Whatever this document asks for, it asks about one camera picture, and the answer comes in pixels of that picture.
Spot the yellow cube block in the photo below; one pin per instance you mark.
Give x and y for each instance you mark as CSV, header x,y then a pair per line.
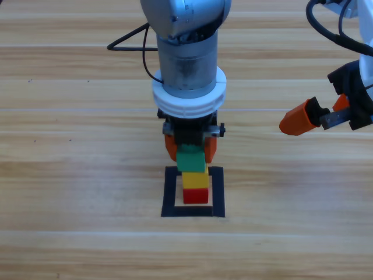
x,y
194,180

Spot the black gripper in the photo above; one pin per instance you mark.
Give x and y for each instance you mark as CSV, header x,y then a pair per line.
x,y
360,105
189,129

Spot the green cube block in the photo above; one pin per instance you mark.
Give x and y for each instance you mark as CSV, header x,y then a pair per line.
x,y
190,161

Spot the black tape square outline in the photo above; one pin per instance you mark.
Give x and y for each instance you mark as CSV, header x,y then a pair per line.
x,y
170,189

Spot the red cube block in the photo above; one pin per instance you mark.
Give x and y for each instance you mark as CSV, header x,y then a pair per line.
x,y
195,196

